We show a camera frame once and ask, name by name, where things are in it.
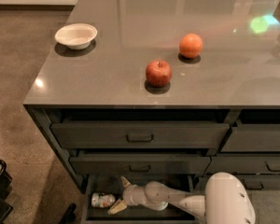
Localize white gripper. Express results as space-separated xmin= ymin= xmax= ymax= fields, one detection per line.
xmin=108 ymin=176 xmax=147 ymax=215

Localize white green 7up can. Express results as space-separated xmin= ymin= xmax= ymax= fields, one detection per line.
xmin=91 ymin=192 xmax=116 ymax=208

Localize open bottom left drawer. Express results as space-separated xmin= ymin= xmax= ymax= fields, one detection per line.
xmin=81 ymin=175 xmax=199 ymax=224

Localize middle left grey drawer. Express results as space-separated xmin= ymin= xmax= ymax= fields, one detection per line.
xmin=69 ymin=152 xmax=210 ymax=175

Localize top left grey drawer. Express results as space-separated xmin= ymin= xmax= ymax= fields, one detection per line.
xmin=50 ymin=121 xmax=230 ymax=148

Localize grey counter cabinet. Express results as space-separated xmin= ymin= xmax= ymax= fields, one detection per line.
xmin=23 ymin=0 xmax=280 ymax=191

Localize top right grey drawer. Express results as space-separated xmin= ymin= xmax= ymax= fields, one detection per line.
xmin=221 ymin=121 xmax=280 ymax=152

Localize middle right grey drawer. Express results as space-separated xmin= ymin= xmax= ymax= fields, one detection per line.
xmin=206 ymin=156 xmax=280 ymax=175

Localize black object on floor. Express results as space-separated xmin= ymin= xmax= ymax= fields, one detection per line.
xmin=58 ymin=203 xmax=77 ymax=224

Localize red apple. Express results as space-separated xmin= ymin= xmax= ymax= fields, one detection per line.
xmin=146 ymin=60 xmax=172 ymax=88

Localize orange fruit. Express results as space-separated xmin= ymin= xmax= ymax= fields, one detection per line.
xmin=179 ymin=34 xmax=203 ymax=59

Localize white paper bowl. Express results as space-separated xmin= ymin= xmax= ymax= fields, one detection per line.
xmin=55 ymin=23 xmax=97 ymax=50

